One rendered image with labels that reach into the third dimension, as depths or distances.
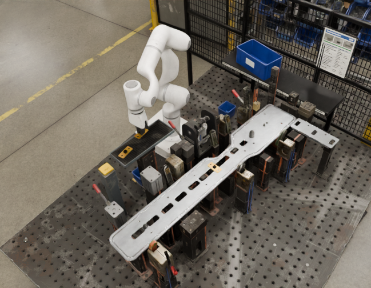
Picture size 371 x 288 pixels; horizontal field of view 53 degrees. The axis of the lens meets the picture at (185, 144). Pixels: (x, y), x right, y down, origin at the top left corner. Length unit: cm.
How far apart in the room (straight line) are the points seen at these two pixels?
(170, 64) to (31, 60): 327
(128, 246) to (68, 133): 229
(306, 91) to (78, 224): 171
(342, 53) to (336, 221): 102
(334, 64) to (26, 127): 307
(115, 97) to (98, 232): 223
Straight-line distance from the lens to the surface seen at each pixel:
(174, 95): 235
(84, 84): 460
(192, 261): 218
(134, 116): 197
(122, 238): 196
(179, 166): 210
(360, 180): 267
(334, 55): 259
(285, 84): 271
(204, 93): 311
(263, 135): 236
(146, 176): 202
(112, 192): 215
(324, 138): 242
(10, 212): 361
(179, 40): 209
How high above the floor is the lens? 268
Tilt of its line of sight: 47 degrees down
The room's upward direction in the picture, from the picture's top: 4 degrees counter-clockwise
